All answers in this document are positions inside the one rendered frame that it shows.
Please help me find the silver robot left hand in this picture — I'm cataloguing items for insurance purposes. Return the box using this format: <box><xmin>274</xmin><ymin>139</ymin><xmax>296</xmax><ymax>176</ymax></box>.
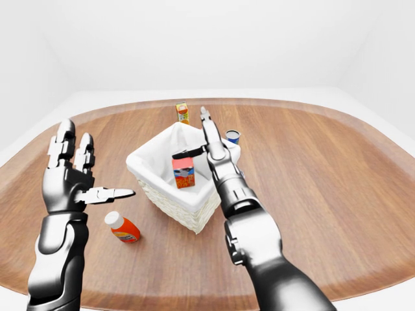
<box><xmin>41</xmin><ymin>118</ymin><xmax>137</xmax><ymax>214</ymax></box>

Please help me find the silver robot right hand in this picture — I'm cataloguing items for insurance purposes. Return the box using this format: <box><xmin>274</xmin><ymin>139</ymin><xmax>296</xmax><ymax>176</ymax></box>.
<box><xmin>171</xmin><ymin>106</ymin><xmax>261</xmax><ymax>219</ymax></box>

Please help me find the white wicker basket, cloth lining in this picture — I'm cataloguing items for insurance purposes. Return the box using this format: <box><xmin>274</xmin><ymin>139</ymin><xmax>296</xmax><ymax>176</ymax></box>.
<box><xmin>125</xmin><ymin>121</ymin><xmax>243</xmax><ymax>235</ymax></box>

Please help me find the red printed food box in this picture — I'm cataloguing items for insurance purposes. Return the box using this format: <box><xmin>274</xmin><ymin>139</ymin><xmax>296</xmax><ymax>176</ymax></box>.
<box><xmin>171</xmin><ymin>157</ymin><xmax>196</xmax><ymax>190</ymax></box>

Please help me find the blue tin can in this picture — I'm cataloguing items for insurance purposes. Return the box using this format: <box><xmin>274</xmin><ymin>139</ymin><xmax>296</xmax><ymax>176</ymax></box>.
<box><xmin>225</xmin><ymin>129</ymin><xmax>243</xmax><ymax>145</ymax></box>

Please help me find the orange bottle, white cap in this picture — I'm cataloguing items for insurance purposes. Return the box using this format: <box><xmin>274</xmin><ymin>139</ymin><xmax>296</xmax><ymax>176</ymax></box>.
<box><xmin>104</xmin><ymin>211</ymin><xmax>141</xmax><ymax>244</ymax></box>

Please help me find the orange juice carton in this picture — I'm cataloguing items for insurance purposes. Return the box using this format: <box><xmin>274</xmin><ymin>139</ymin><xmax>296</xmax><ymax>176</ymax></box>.
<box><xmin>175</xmin><ymin>101</ymin><xmax>191</xmax><ymax>126</ymax></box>

